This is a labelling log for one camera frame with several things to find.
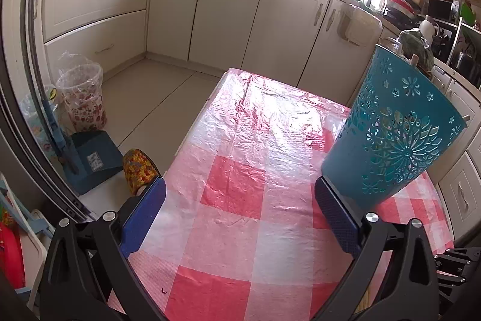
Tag teal perforated plastic basket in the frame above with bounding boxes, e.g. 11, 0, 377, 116
321, 46, 466, 212

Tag cream kitchen cabinets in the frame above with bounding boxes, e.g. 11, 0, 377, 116
3, 0, 481, 243

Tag blue dustpan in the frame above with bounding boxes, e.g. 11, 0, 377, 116
63, 130, 123, 196

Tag yellow floral slipper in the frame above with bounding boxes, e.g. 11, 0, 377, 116
122, 148, 161, 196

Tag pink checkered tablecloth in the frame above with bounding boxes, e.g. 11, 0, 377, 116
107, 67, 456, 321

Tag floral plastic trash bin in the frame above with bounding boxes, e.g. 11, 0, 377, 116
55, 51, 107, 132

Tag white hanging plastic container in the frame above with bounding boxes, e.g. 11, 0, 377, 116
338, 4, 382, 47

